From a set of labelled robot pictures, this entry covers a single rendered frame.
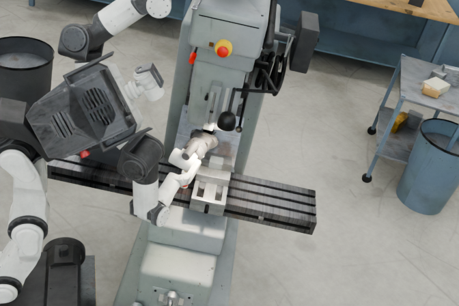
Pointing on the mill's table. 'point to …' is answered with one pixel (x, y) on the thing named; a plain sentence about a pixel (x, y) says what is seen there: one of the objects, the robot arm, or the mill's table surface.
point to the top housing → (232, 16)
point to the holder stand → (112, 158)
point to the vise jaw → (213, 176)
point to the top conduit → (270, 24)
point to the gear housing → (236, 62)
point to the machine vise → (203, 194)
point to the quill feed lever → (242, 107)
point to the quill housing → (205, 70)
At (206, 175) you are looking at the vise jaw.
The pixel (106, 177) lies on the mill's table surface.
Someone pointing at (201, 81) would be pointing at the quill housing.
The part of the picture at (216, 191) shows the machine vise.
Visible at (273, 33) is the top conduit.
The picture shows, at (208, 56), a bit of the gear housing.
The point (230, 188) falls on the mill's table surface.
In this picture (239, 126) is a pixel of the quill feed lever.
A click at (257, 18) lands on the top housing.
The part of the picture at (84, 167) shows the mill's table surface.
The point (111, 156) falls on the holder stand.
